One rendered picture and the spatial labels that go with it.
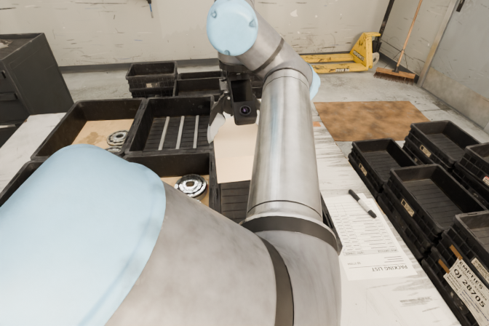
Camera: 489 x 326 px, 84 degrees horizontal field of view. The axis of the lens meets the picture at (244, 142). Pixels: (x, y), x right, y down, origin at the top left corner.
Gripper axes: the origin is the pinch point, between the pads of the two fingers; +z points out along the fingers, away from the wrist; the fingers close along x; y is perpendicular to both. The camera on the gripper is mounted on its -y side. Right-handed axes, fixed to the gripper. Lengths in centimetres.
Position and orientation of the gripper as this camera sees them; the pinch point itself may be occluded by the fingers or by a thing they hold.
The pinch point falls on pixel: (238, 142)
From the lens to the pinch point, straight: 67.2
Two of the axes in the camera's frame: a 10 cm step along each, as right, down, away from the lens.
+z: 0.0, 8.0, 6.0
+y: -1.5, -5.9, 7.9
